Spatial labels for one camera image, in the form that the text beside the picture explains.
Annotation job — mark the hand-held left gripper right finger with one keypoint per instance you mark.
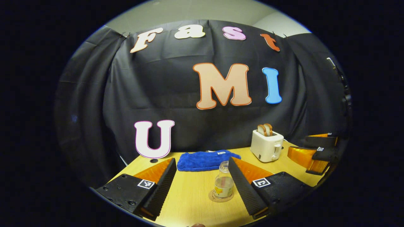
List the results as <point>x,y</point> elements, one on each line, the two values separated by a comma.
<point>243,189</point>

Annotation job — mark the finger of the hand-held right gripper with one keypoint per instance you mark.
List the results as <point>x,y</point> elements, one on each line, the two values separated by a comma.
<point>322,141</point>
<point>303,156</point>

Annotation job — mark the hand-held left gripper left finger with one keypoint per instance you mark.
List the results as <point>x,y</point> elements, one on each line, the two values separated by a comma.
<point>164,186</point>

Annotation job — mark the clear plastic water bottle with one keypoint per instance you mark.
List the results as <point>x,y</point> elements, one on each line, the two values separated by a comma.
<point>224,184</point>

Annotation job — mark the round cork coaster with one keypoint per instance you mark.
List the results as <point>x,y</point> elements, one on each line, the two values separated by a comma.
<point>214,198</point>

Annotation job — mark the white toaster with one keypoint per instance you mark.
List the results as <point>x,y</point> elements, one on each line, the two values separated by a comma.
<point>265,148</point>

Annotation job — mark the toast bread slice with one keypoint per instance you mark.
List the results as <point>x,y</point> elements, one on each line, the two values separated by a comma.
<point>269,128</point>
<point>261,130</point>

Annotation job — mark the blue towel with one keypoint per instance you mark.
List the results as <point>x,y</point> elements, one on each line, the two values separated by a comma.
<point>203,160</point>

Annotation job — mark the black backdrop cloth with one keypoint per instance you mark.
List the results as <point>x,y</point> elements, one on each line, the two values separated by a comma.
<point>176,104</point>

